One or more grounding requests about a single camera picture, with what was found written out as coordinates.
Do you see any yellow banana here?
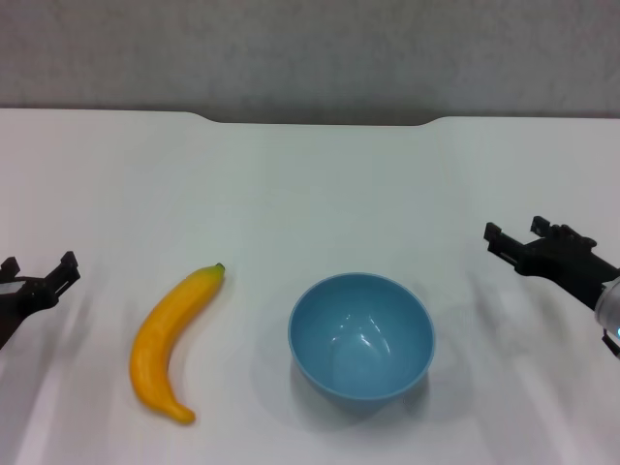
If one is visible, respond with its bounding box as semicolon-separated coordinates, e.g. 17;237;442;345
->
128;262;228;427

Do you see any blue plastic bowl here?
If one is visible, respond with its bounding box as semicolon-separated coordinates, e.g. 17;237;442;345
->
288;272;436;413

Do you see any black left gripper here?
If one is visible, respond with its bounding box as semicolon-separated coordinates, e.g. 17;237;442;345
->
0;250;82;353

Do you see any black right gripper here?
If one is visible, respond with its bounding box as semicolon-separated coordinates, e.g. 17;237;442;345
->
482;216;620;312

